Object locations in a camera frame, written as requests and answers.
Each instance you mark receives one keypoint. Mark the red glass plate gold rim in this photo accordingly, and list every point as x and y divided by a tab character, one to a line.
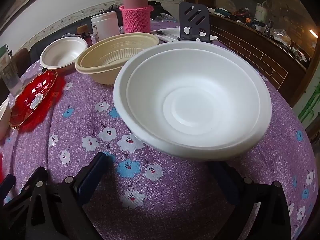
27	97

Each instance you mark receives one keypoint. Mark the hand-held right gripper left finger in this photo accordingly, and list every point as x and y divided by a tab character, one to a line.
87	182

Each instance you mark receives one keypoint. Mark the thermos with pink knitted sleeve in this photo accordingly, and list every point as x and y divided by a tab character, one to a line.
136	17

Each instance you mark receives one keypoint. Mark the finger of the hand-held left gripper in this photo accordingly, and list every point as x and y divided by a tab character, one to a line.
41	173
7	183

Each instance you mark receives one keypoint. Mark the purple floral tablecloth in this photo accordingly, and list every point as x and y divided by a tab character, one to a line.
175	205

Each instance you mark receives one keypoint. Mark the black pen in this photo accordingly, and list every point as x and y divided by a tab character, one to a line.
170	36

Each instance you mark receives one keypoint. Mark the brown armchair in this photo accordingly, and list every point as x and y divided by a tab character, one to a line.
22	56

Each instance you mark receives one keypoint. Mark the black leather sofa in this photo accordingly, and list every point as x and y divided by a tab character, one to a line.
37	50

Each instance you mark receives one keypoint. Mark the beige plastic strainer basket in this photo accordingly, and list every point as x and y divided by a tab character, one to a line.
117	55

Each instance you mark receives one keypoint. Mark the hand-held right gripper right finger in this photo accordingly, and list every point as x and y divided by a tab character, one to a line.
226	182

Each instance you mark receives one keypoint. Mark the black and brown small device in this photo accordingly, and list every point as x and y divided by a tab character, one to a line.
83	31

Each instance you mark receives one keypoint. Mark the white kettle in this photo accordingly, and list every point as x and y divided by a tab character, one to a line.
261	12

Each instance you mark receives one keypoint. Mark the brown tiled side cabinet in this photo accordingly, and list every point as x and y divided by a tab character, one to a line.
250	52

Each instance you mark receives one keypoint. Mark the clutter on side cabinet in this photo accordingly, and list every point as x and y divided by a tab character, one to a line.
282	37

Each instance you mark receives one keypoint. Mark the large white disposable bowl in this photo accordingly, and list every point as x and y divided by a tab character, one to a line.
200	100
150	145

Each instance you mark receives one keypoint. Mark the small white disposable bowl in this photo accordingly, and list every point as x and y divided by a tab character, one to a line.
62	52

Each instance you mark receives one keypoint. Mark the black phone stand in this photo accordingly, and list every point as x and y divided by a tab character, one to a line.
205	15

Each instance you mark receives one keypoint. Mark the beige plastic basin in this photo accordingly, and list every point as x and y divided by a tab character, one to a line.
100	76

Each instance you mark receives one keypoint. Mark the clear bottle green lid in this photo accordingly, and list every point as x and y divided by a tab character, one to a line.
10	77

